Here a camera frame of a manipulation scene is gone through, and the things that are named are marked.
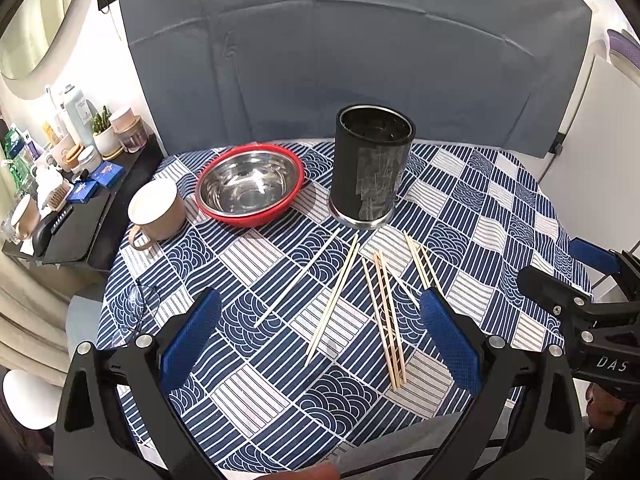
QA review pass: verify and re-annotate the blue box near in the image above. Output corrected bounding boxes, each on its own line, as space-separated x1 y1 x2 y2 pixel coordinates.
67 180 100 204

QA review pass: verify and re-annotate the pale bamboo chopstick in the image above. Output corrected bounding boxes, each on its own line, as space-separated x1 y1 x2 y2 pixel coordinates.
419 245 442 293
305 234 359 365
387 270 420 310
254 229 340 328

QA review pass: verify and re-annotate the pink glass jar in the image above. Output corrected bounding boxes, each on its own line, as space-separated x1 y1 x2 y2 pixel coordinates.
117 116 148 154

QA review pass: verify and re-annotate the white small jar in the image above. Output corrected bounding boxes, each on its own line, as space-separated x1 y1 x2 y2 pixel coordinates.
77 145 102 174

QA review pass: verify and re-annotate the tan bamboo chopstick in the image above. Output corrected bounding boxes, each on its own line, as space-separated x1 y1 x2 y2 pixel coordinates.
360 257 398 391
404 232 430 289
373 252 402 390
379 252 407 387

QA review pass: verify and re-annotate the black cylindrical utensil holder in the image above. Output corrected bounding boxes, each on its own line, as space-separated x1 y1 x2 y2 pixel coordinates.
328 104 416 230

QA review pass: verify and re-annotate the blue box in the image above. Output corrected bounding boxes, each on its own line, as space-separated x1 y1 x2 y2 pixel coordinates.
90 162 125 188
67 180 100 204

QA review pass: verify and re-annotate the oval wall mirror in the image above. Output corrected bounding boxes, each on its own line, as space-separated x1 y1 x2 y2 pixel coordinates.
1 0 92 81

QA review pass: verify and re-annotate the person's right hand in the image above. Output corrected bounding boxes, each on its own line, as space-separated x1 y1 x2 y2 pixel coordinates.
586 382 634 432

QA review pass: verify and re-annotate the grey fabric backdrop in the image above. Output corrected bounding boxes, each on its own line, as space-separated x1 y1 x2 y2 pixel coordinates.
119 0 591 157

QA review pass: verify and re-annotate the white bottle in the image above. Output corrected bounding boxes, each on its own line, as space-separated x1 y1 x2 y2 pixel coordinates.
62 84 94 146

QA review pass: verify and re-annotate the black side shelf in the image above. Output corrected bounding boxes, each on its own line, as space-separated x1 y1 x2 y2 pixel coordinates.
2 136 163 275

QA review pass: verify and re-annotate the red rimmed steel bowl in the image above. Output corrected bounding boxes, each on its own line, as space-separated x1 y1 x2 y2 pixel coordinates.
194 143 305 229

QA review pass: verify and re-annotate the purple chair back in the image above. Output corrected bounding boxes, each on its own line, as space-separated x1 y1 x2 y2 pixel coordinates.
608 29 640 68

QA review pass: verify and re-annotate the blue box far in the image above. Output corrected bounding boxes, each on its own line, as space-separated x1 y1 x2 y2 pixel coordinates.
90 162 125 188

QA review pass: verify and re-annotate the beige ceramic mug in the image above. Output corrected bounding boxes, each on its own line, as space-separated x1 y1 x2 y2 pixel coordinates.
128 179 186 252

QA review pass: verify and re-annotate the white board right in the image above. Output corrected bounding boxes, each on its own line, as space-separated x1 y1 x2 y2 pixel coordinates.
541 58 639 255

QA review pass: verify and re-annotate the person's left hand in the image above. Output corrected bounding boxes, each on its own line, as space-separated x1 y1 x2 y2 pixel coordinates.
257 462 341 480

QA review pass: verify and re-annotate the blue white patterned tablecloth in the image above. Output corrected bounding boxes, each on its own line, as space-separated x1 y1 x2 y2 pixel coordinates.
96 142 590 472

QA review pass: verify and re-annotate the small potted cactus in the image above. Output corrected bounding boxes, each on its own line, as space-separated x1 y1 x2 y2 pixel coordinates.
92 106 120 157

